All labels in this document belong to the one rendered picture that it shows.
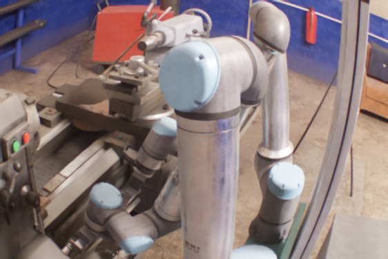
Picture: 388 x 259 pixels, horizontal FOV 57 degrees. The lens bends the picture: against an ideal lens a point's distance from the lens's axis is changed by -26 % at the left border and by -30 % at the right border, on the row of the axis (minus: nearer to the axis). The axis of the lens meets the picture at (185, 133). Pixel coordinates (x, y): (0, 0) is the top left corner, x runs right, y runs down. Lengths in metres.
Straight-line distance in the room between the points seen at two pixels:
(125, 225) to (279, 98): 0.69
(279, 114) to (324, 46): 4.15
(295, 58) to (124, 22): 2.33
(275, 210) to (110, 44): 3.58
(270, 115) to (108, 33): 3.42
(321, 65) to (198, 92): 5.04
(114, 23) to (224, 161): 4.01
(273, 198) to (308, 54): 4.33
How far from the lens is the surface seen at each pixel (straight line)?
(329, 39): 5.64
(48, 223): 1.50
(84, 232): 1.37
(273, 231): 1.62
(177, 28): 2.51
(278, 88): 1.53
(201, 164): 0.83
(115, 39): 4.81
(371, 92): 4.98
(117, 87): 1.82
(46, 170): 1.96
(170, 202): 1.18
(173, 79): 0.80
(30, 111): 1.48
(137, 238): 1.19
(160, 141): 1.57
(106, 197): 1.22
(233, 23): 5.92
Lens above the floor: 1.79
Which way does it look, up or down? 28 degrees down
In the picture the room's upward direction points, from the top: 5 degrees clockwise
